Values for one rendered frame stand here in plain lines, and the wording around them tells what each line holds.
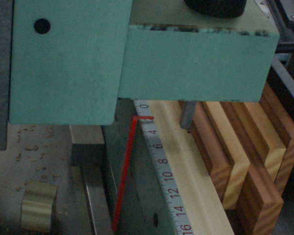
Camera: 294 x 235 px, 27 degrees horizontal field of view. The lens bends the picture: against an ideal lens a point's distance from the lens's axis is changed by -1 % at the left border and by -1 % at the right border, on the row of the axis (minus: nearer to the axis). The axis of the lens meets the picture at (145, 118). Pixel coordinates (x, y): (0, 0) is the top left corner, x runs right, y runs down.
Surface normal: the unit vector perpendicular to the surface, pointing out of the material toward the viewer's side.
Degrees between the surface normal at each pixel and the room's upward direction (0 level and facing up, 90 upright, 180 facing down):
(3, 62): 90
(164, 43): 90
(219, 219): 0
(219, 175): 90
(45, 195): 0
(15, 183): 0
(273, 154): 90
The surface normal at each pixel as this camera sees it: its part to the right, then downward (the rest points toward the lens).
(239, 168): 0.20, 0.59
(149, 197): -0.97, -0.01
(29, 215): -0.08, 0.56
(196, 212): 0.16, -0.81
